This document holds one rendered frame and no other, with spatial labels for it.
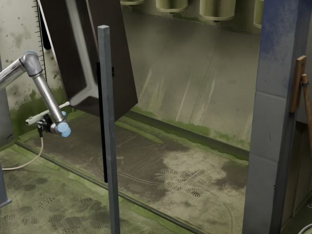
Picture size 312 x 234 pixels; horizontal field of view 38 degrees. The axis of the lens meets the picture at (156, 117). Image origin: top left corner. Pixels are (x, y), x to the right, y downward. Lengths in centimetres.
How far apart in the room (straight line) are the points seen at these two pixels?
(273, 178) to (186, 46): 253
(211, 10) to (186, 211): 182
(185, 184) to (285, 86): 183
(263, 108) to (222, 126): 197
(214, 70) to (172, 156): 97
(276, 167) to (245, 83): 195
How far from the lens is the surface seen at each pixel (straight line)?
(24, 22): 462
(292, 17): 229
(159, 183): 398
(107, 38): 258
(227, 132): 439
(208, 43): 474
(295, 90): 244
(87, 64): 453
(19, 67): 366
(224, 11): 428
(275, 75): 239
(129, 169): 418
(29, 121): 406
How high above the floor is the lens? 228
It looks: 26 degrees down
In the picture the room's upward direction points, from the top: straight up
